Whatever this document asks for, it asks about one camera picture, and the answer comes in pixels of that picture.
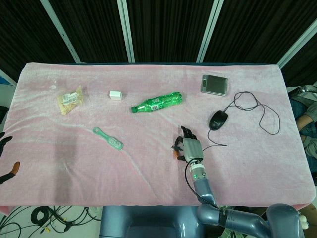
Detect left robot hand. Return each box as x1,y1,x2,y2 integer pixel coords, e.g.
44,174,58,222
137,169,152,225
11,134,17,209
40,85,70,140
0,131,21,184

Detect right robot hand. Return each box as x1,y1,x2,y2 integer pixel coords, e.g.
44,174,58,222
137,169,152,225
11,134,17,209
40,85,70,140
170,125,205,164

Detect black computer mouse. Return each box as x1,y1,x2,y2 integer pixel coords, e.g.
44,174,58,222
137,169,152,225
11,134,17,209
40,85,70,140
209,110,229,131

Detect pink plush table cloth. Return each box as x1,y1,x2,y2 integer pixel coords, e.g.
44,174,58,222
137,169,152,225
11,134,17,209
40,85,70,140
0,61,317,216

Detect green plastic bottle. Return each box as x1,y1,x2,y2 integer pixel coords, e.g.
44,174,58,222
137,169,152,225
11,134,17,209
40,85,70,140
131,91,184,114

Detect silver digital pocket scale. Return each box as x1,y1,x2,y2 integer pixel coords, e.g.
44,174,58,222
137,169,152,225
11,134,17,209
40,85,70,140
200,74,229,97

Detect green hair brush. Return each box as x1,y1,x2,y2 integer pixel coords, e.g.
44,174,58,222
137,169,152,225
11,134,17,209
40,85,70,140
93,126,124,151

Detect blue robot torso base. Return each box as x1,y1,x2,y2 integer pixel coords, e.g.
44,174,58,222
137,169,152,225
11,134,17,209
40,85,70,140
99,205,206,238

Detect clear snack bag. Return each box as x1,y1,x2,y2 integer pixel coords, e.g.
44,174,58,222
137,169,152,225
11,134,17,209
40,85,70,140
56,85,84,116

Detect small white box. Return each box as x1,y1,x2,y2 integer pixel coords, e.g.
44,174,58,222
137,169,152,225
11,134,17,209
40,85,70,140
109,90,124,101

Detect seated person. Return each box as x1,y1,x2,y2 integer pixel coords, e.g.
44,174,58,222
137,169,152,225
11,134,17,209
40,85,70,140
289,84,317,185

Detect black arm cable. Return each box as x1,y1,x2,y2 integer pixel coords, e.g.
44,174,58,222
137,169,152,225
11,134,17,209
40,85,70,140
184,158,220,208

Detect black floor cables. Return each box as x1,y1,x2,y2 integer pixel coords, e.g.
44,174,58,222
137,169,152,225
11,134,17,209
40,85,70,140
0,205,103,238

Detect black mouse cable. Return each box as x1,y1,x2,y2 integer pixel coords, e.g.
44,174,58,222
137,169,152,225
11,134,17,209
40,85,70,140
202,91,281,152

